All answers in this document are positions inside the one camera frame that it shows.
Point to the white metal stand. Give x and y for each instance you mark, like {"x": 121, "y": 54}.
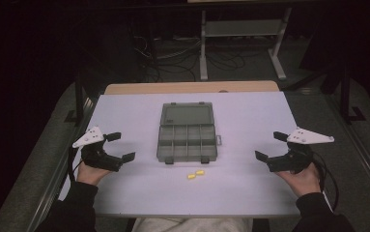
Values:
{"x": 240, "y": 28}

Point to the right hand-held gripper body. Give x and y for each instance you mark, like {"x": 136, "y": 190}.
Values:
{"x": 293, "y": 161}

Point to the wooden table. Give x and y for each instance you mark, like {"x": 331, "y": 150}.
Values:
{"x": 189, "y": 87}

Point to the black metal stand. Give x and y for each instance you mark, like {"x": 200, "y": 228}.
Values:
{"x": 347, "y": 103}
{"x": 79, "y": 103}

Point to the person's left hand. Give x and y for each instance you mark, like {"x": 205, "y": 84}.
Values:
{"x": 89, "y": 175}

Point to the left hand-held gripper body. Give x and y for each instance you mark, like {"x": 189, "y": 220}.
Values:
{"x": 99, "y": 158}

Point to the person's grey trousers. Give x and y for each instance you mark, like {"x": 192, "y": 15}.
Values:
{"x": 192, "y": 225}

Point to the small yellow piece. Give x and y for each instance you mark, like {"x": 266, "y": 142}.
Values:
{"x": 191, "y": 176}
{"x": 200, "y": 172}

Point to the grey transparent compartment box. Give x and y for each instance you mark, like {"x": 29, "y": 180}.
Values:
{"x": 187, "y": 135}

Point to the person's right hand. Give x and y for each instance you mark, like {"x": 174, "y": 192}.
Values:
{"x": 303, "y": 182}

